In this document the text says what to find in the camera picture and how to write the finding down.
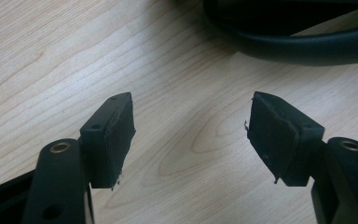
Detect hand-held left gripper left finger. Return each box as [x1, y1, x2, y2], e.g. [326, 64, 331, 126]
[79, 91, 137, 190]

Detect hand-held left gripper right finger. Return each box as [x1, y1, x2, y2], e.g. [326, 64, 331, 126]
[244, 91, 325, 188]

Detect black curved padded object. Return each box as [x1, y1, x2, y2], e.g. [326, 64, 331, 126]
[203, 0, 358, 67]

